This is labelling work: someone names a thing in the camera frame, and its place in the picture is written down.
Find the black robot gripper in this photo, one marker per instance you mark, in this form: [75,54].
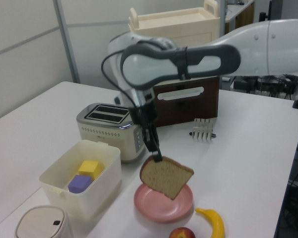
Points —
[144,115]

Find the brown toast bread slice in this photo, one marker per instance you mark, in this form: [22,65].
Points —
[164,178]

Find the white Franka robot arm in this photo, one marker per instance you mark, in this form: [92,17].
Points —
[275,49]

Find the pink plate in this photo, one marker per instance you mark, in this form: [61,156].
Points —
[154,208]

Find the chrome and cream toaster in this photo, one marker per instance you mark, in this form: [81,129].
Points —
[104,138]

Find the metal toast rack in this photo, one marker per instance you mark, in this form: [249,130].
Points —
[201,135]

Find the yellow cube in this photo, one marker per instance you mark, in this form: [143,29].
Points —
[88,166]

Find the white plastic container box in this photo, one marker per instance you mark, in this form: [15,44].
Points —
[94,188]

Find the purple cube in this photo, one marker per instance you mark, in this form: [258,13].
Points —
[78,184]

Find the red apple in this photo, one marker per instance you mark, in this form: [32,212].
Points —
[182,233]

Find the yellow banana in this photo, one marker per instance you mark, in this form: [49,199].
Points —
[217,223]

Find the beige plastic cart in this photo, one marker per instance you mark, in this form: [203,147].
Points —
[176,27]

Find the cream bin with lid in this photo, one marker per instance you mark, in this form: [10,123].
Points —
[39,223]

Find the wooden desk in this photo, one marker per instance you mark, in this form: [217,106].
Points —
[243,15]

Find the black monitor pole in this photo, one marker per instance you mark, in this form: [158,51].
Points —
[265,10]

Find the grey partition post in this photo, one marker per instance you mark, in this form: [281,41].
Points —
[68,42]

